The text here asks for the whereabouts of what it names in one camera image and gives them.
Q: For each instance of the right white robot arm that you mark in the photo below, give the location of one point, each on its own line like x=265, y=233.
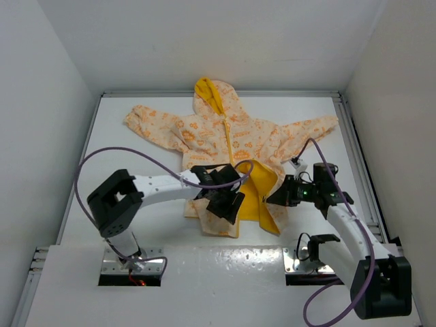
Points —
x=378, y=281

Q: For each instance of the metal base plate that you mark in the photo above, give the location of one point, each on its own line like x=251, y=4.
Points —
x=299, y=267
x=151, y=263

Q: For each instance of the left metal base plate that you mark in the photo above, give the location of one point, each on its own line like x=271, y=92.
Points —
x=151, y=263

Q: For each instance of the orange patterned hooded jacket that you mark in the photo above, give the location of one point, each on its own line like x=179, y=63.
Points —
x=221, y=132

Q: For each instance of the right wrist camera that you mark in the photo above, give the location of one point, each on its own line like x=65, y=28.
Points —
x=299, y=165

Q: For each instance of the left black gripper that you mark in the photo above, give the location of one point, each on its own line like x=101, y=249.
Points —
x=229, y=210

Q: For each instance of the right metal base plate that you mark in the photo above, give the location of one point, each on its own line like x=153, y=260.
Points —
x=299, y=267

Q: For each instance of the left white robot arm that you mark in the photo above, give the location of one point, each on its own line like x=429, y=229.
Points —
x=115, y=203

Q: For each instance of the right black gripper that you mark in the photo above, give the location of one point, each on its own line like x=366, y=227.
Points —
x=283, y=196

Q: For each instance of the aluminium table frame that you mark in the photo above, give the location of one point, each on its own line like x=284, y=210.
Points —
x=209, y=281

